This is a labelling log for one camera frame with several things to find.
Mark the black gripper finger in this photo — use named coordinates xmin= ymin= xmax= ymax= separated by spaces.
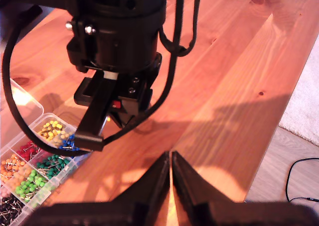
xmin=112 ymin=150 xmax=171 ymax=226
xmin=171 ymin=150 xmax=235 ymax=226

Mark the short black cable loop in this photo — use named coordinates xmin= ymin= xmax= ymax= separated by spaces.
xmin=159 ymin=0 xmax=203 ymax=58

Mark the thin black floor cable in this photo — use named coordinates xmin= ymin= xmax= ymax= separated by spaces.
xmin=285 ymin=157 xmax=319 ymax=203

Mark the white shaggy rug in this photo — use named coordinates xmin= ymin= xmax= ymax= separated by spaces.
xmin=278 ymin=34 xmax=319 ymax=147

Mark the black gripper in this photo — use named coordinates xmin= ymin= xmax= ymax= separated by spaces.
xmin=66 ymin=10 xmax=165 ymax=152

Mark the clear plastic pin organizer box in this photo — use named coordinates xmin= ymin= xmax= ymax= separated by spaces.
xmin=0 ymin=73 xmax=92 ymax=226

